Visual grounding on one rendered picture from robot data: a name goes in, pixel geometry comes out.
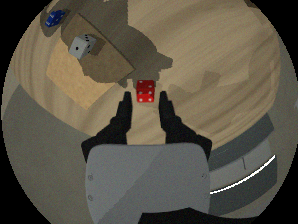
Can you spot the red die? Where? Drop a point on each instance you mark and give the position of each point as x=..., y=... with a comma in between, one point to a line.
x=145, y=91

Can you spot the white die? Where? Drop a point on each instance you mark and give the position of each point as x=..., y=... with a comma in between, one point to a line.
x=82, y=46

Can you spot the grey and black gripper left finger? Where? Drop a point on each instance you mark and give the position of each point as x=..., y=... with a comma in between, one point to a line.
x=115, y=132

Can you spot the blue die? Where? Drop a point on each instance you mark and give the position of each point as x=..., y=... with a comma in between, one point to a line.
x=54, y=18

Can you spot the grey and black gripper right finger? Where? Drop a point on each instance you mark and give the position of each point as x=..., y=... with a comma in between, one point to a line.
x=177, y=130

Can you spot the brown mat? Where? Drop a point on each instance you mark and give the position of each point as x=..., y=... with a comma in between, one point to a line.
x=85, y=80

